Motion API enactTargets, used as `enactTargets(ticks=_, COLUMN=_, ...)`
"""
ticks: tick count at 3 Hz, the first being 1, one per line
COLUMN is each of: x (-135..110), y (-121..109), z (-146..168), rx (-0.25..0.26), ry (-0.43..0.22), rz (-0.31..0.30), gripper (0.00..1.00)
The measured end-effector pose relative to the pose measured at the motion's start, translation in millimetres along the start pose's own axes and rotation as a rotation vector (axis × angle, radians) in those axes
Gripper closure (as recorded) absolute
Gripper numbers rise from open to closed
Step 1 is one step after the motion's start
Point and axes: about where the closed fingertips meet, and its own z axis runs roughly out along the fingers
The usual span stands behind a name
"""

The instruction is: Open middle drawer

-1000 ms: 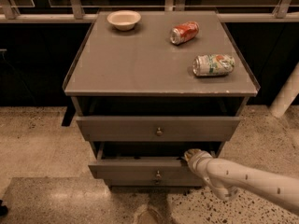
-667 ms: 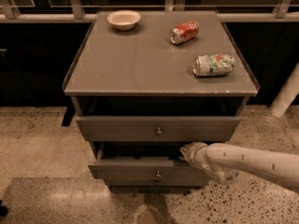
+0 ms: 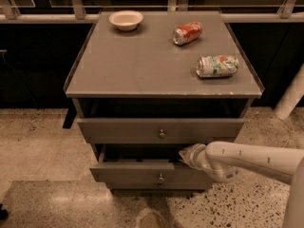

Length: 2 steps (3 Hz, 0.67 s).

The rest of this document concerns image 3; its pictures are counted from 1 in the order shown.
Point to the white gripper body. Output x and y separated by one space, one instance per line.
199 156

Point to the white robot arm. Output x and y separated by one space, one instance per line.
221 160

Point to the grey drawer cabinet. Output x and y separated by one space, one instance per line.
143 74

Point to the grey top drawer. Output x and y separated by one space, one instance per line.
119 130

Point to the white green soda can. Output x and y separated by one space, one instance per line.
217 66

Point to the white angled pole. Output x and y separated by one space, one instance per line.
291 97

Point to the red soda can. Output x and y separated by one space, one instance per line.
187 33

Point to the white paper bowl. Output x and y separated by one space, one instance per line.
125 20

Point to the white metal window railing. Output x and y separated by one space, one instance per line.
231 11

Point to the black object at floor edge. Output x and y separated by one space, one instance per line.
3 212

